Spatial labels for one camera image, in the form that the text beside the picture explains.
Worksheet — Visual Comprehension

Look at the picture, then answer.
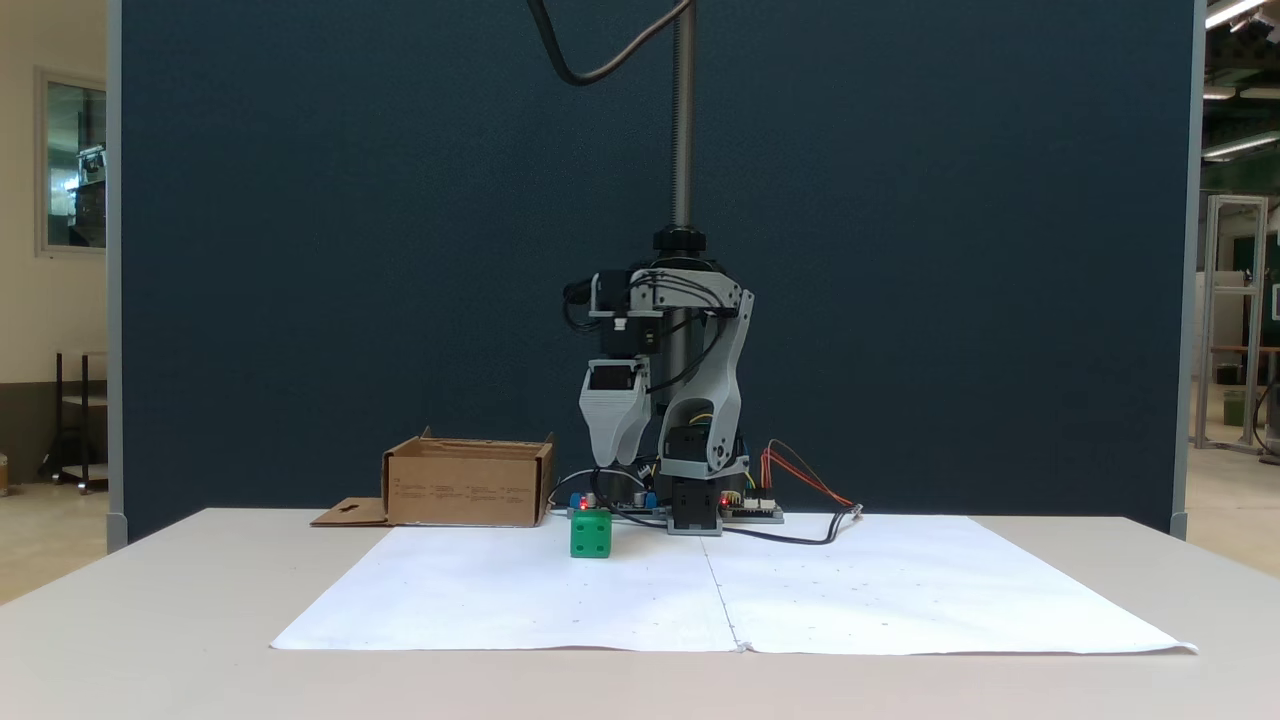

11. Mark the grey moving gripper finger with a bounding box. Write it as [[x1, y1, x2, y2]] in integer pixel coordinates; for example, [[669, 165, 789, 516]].
[[618, 389, 654, 465]]

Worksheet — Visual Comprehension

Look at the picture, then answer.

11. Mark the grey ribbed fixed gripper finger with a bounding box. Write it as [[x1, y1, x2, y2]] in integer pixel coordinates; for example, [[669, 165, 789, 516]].
[[579, 392, 642, 468]]

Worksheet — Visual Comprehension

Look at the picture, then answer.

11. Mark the green die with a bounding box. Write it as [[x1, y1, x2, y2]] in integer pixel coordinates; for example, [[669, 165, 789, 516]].
[[570, 509, 613, 560]]

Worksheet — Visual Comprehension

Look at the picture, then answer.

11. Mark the blue circuit board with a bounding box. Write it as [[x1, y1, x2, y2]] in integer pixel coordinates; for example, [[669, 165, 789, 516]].
[[567, 489, 666, 519]]

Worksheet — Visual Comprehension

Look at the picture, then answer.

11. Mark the brown cardboard box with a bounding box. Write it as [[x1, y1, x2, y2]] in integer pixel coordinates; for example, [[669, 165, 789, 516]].
[[310, 427, 557, 529]]

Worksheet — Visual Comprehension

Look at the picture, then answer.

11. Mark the large white paper sheet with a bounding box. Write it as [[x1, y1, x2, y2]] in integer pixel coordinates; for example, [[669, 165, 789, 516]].
[[270, 515, 1198, 656]]

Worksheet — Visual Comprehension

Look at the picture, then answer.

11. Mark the dark blue partition panel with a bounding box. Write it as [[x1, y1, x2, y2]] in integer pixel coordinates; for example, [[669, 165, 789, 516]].
[[107, 0, 1206, 553]]

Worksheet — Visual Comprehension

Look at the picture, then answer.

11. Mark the black shelf cart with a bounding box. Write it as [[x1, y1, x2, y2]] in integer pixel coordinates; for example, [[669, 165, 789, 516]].
[[40, 350, 108, 494]]

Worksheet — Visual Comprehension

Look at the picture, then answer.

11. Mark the fluorescent ceiling light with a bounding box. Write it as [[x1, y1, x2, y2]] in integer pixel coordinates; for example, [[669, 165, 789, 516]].
[[1203, 130, 1280, 161], [1205, 0, 1271, 29]]

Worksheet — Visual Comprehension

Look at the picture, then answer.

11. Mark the black elbow wire loop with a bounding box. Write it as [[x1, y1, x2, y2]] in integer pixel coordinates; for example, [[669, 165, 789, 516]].
[[645, 300, 741, 396]]

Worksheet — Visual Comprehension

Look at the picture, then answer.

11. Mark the circuit board with coloured wires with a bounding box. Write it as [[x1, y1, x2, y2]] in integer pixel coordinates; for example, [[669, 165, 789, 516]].
[[720, 490, 785, 524]]

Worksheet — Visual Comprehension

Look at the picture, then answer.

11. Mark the black and orange power cable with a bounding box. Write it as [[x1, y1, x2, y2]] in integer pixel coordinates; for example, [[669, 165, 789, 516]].
[[722, 437, 863, 547]]

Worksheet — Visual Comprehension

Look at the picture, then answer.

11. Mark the metal camera stand with clamp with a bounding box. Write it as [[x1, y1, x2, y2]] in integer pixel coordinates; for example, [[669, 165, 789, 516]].
[[563, 0, 736, 491]]

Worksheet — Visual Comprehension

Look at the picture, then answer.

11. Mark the black hanging camera cable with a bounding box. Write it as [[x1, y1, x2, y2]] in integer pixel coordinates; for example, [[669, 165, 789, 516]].
[[527, 0, 694, 87]]

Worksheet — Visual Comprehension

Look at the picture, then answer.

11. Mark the wall window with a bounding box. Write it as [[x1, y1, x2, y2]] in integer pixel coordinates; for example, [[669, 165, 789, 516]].
[[35, 68, 108, 259]]

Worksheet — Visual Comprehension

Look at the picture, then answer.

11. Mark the aluminium profile frame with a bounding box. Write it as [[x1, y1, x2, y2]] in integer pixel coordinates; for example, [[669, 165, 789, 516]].
[[1195, 195, 1271, 451]]

